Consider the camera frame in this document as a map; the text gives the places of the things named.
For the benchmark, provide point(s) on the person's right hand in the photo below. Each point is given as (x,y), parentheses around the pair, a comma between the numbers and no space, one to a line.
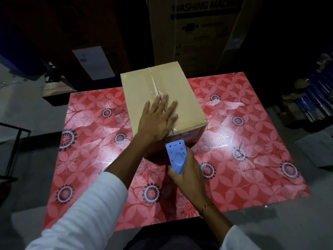
(190,179)

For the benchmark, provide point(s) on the person's left hand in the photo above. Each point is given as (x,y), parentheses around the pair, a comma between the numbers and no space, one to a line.
(154,122)

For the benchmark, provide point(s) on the person's left thumb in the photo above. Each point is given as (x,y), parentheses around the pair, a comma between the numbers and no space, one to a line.
(173,122)

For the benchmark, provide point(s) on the person's right thumb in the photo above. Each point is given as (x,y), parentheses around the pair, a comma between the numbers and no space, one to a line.
(172,172)

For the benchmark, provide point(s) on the person's left little finger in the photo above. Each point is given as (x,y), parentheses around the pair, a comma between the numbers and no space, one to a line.
(147,109)

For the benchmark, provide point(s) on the person's left middle finger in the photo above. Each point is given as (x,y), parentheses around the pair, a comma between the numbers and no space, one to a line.
(164,103)

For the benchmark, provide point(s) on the light blue barcode scanner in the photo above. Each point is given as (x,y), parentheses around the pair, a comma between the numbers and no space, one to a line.
(176,156)

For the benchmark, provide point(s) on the taped brown cardboard box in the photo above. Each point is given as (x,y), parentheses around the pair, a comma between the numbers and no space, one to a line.
(156,85)

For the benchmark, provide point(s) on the person's right forearm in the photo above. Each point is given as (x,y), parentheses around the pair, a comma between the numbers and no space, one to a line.
(223,229)

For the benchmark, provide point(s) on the person's left forearm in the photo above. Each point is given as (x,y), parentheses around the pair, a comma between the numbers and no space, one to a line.
(98,200)

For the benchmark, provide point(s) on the person's dark trousers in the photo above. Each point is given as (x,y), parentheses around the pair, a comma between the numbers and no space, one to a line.
(171,238)

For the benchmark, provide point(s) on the white paper label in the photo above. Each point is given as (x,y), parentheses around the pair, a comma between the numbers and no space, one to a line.
(93,62)

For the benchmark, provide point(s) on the large printed appliance carton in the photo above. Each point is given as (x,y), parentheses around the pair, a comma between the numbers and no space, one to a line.
(200,36)

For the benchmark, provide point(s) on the red floral tablecloth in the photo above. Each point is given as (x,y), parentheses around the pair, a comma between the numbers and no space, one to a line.
(249,153)

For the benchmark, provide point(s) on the dark brown cardboard carton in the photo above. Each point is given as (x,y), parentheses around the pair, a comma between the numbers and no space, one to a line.
(78,23)

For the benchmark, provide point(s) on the pile of books and boxes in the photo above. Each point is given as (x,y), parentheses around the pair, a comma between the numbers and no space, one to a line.
(312,101)

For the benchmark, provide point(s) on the grey plastic sheet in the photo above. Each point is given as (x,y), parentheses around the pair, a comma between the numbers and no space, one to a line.
(316,150)

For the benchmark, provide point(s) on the black metal frame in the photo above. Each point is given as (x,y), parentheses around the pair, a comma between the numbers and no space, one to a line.
(15,143)

